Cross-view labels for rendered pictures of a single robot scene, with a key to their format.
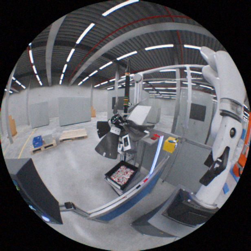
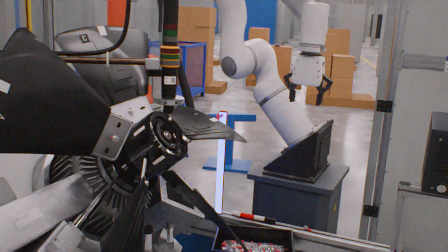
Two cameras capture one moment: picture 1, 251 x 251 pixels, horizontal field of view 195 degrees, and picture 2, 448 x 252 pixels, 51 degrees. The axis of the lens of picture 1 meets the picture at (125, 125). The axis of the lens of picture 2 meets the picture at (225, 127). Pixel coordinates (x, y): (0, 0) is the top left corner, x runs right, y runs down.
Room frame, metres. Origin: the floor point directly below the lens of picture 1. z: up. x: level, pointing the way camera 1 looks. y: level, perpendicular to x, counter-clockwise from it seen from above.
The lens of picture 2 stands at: (1.03, 1.00, 1.47)
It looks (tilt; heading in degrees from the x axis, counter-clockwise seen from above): 13 degrees down; 241
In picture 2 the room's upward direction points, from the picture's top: 3 degrees clockwise
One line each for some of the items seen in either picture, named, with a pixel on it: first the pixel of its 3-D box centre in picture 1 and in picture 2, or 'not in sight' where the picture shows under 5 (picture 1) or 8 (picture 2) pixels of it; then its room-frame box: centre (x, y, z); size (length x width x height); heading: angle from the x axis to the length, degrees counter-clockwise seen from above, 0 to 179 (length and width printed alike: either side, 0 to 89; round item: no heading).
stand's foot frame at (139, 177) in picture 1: (125, 179); not in sight; (0.87, -0.06, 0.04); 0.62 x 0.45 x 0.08; 130
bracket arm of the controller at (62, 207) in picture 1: (49, 208); (445, 195); (-0.05, 0.25, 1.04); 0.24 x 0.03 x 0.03; 130
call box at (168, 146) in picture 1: (170, 144); not in sight; (0.55, -0.45, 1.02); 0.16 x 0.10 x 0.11; 130
